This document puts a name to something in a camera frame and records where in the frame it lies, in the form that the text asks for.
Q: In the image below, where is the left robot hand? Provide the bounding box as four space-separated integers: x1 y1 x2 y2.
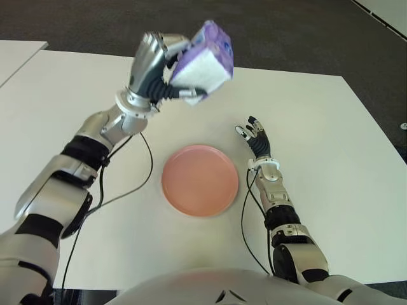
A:
127 30 207 105

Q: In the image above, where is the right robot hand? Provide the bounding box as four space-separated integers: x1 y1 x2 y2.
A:
235 116 273 159

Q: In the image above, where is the purple tissue paper pack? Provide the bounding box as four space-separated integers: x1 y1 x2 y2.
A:
167 20 235 107

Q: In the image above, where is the pink round plate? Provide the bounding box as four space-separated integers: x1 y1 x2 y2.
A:
161 144 240 218

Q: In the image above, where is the white side table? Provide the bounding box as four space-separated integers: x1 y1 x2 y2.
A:
0 40 48 88

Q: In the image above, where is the silver robot torso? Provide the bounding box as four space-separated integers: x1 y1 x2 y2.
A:
107 268 338 305

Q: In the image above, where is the white table with dark edge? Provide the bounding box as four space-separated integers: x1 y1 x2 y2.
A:
351 0 407 41

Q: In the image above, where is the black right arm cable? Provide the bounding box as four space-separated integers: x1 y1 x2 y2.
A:
240 170 274 276

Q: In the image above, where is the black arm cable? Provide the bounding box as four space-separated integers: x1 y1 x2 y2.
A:
60 133 154 290
240 170 274 276

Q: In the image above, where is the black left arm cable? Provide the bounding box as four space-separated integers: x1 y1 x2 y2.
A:
60 133 154 290

